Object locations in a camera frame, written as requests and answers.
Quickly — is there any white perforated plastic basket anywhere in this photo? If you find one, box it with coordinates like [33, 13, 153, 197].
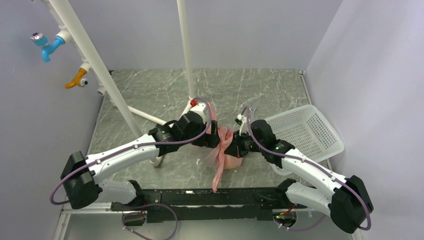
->
[265, 104, 345, 163]

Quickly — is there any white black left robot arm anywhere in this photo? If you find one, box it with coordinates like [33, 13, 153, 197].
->
[60, 111, 220, 210]

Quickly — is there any orange plastic faucet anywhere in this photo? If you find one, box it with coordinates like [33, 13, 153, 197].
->
[65, 67, 88, 89]

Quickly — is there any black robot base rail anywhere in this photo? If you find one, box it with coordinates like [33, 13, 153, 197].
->
[62, 187, 332, 229]

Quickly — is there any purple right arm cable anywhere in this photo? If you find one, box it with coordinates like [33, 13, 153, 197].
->
[245, 106, 373, 233]

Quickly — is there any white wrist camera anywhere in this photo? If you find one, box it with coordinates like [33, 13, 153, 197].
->
[186, 99, 209, 122]
[235, 106, 250, 135]

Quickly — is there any blue plastic faucet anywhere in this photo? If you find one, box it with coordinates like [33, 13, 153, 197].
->
[30, 32, 66, 63]

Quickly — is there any silver open-end wrench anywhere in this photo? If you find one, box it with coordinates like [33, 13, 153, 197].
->
[248, 103, 258, 123]

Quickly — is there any white PVC pipe frame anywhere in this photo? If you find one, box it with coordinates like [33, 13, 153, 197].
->
[30, 0, 197, 168]

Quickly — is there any pink plastic bag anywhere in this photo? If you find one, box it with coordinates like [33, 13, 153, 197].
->
[198, 101, 245, 193]

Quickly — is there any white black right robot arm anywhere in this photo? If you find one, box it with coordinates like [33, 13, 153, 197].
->
[225, 119, 374, 234]

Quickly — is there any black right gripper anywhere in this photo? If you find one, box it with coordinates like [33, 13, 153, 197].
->
[224, 129, 265, 159]

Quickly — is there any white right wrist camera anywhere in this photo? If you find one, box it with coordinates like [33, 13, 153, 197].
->
[235, 106, 250, 135]

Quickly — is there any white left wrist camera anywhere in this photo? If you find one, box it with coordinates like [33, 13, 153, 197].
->
[186, 99, 209, 122]

